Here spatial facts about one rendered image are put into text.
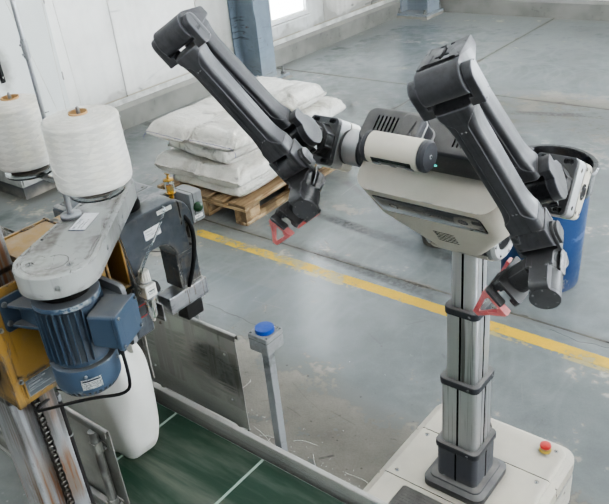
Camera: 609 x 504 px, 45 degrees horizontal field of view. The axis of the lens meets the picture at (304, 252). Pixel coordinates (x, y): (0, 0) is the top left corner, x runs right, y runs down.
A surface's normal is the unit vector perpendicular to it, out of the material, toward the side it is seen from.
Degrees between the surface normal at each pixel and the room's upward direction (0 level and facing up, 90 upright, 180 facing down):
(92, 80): 90
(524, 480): 0
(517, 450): 0
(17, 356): 90
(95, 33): 90
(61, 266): 0
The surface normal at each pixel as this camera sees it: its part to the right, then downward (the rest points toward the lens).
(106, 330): -0.25, 0.49
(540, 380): -0.09, -0.87
